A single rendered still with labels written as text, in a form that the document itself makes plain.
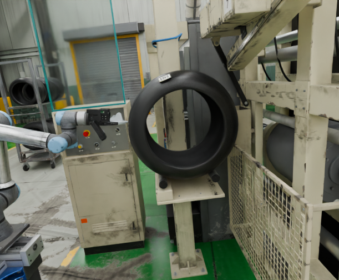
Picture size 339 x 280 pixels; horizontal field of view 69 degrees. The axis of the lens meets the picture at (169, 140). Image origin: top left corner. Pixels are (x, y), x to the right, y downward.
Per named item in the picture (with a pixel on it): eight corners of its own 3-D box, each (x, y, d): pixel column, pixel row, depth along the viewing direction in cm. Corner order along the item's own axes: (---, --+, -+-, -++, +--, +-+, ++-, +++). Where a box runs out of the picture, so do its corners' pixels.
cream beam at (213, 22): (200, 39, 145) (198, 12, 141) (241, 35, 146) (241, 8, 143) (232, 14, 87) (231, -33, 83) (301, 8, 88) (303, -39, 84)
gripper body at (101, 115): (109, 110, 125) (84, 109, 124) (109, 126, 127) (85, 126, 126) (111, 108, 132) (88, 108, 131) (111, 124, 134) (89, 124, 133)
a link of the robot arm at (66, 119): (60, 125, 133) (59, 109, 130) (81, 125, 133) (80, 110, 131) (55, 128, 125) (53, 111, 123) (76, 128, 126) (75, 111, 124)
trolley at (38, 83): (54, 151, 570) (35, 64, 521) (81, 148, 569) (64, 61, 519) (21, 173, 442) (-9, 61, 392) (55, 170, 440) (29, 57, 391)
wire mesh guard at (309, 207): (229, 228, 184) (226, 138, 166) (232, 227, 184) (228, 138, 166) (299, 362, 98) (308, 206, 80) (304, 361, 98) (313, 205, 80)
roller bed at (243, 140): (221, 148, 178) (218, 107, 171) (240, 145, 179) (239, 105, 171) (229, 156, 159) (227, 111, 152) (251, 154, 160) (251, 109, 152)
